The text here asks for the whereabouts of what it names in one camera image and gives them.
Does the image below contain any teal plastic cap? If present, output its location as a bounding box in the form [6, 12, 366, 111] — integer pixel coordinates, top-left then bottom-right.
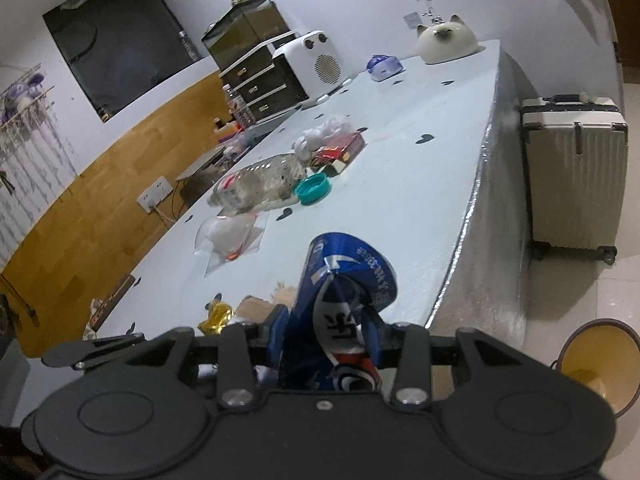
[293, 172, 332, 206]

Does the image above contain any white cat-shaped ornament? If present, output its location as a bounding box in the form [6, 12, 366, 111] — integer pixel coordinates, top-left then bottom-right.
[416, 13, 479, 65]

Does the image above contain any brown cardboard piece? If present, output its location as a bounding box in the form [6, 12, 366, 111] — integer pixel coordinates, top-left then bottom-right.
[234, 294, 292, 323]

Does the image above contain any white drawer cabinet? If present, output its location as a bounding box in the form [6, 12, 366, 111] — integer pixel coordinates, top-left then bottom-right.
[218, 30, 309, 127]

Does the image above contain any gold foil wrapper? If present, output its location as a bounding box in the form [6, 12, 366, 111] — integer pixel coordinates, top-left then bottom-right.
[198, 299, 236, 337]

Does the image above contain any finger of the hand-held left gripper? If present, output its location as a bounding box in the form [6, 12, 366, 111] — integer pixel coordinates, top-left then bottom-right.
[42, 332, 150, 372]

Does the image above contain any clear plastic bag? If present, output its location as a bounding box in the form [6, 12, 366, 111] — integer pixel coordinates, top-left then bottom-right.
[194, 210, 271, 277]

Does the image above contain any yellow trash bin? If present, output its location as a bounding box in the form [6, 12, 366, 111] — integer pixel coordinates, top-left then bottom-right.
[552, 318, 640, 420]

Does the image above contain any blue tissue pack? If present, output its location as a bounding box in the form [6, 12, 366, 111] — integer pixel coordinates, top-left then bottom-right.
[366, 53, 405, 83]

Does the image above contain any white wall power socket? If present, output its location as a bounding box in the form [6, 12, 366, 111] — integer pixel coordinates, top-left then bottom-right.
[135, 175, 175, 214]

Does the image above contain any white plastic bag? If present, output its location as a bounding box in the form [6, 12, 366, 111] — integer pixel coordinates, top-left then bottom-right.
[317, 114, 369, 142]

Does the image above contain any glass fish tank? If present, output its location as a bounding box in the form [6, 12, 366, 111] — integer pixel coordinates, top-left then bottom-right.
[200, 0, 294, 74]

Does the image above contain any clear plastic bottle red label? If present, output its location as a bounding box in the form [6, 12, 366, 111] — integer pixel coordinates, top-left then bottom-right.
[207, 152, 307, 217]

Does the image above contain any white tissue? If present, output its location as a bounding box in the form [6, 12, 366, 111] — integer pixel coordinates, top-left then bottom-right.
[291, 129, 323, 162]

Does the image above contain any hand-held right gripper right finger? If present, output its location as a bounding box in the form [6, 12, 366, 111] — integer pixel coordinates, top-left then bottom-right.
[361, 304, 525, 410]

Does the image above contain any white space heater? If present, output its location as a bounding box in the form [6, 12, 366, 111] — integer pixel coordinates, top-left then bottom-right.
[271, 29, 352, 109]

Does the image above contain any crushed blue drink can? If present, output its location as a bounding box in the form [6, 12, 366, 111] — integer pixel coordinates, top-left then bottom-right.
[280, 231, 399, 393]

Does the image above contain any macrame wall hanging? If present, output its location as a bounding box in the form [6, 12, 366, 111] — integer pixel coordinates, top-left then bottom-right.
[0, 62, 77, 202]

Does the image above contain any small water bottle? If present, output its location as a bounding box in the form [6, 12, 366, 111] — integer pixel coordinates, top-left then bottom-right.
[222, 83, 251, 129]

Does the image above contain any red cardboard box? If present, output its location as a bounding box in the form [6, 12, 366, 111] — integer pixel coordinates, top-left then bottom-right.
[311, 131, 366, 177]

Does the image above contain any dark wall panel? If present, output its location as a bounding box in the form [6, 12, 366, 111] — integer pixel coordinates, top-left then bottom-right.
[42, 0, 212, 124]

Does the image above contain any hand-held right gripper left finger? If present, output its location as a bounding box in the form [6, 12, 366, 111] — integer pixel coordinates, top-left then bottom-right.
[125, 308, 293, 410]

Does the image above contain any white ribbed suitcase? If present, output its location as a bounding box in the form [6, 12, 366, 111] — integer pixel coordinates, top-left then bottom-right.
[519, 92, 630, 266]

